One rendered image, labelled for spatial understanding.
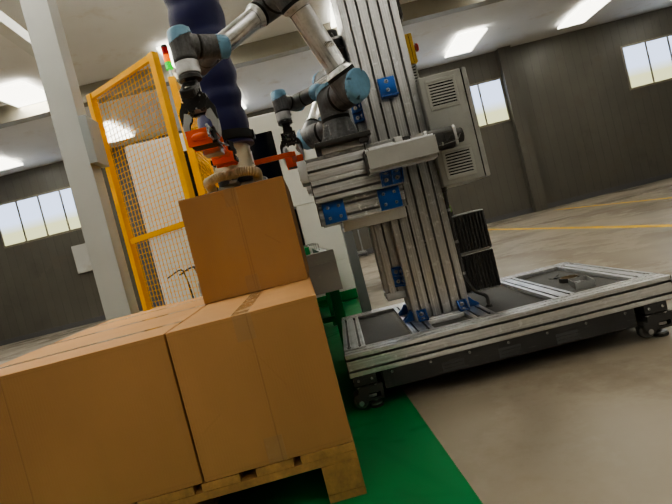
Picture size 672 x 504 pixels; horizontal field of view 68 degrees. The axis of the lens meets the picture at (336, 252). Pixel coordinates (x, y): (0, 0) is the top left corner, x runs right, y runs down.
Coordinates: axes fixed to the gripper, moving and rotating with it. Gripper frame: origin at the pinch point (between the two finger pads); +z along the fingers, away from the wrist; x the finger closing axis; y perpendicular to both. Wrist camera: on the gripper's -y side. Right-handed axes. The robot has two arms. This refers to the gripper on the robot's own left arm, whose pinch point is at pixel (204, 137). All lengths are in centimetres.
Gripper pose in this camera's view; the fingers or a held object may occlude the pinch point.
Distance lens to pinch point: 164.5
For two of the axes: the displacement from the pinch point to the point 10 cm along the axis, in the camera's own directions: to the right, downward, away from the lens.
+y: -0.4, -0.2, 10.0
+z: 2.4, 9.7, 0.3
